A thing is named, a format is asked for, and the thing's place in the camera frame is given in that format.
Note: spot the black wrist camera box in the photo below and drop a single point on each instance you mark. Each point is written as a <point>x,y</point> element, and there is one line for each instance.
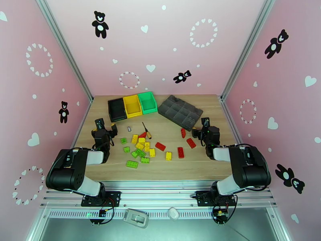
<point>114,129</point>
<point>195,133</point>

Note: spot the clear plastic box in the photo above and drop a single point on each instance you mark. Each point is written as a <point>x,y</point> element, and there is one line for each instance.
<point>135,218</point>

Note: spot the small black connector board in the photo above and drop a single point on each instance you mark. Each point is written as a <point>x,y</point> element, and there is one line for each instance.
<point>102,213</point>
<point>220,214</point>

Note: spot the green plastic bin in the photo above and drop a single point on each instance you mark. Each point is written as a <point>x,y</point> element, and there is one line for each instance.
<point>148,102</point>

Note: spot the black plastic bin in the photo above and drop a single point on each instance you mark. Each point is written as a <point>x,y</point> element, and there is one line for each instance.
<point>116,109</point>

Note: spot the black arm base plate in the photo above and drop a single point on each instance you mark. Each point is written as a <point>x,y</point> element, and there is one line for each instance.
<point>200,197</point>
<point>115,197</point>

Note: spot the yellow plastic bin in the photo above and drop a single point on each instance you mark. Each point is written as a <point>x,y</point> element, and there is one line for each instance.
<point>133,106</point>

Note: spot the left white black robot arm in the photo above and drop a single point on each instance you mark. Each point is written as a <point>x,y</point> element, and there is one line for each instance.
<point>64,172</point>

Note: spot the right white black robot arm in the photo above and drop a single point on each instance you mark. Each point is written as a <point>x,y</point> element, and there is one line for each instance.
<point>248,167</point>

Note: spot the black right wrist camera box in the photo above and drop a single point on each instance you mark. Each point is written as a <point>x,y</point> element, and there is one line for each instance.
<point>195,133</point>

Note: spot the aluminium side rail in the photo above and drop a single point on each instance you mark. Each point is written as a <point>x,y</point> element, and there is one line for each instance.
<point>230,119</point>
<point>80,127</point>

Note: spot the grey compartment organizer tray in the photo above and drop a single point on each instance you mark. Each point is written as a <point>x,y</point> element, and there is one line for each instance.
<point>180,111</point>

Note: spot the aluminium frame post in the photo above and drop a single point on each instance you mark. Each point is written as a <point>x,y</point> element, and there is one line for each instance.
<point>247,47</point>
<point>65,47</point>

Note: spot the grey metal bottom panel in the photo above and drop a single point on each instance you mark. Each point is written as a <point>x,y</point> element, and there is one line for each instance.
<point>188,231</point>

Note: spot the white earbud case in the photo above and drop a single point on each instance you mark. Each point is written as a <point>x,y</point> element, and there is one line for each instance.
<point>173,214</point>

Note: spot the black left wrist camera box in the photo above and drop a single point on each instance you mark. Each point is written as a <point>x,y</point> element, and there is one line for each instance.
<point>114,129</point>

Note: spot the perforated metal strip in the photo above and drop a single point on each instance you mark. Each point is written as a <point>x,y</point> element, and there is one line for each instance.
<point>158,214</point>

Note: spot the aluminium front rail platform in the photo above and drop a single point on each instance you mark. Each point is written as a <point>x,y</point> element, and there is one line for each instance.
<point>160,195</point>

